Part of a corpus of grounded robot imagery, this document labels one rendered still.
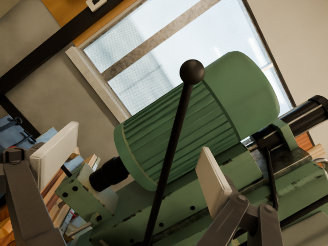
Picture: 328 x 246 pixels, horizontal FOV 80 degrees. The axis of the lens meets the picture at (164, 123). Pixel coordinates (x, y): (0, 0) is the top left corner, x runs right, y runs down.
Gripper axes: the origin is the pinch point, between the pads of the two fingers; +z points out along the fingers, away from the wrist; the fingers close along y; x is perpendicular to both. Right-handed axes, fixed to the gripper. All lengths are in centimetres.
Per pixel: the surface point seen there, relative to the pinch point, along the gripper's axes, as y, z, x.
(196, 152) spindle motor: 11.3, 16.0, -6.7
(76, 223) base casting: -16, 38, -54
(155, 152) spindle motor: 3.5, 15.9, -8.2
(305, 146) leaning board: 151, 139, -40
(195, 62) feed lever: 4.9, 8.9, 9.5
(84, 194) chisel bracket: -9.9, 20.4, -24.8
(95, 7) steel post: -48, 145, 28
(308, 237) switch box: 35.5, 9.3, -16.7
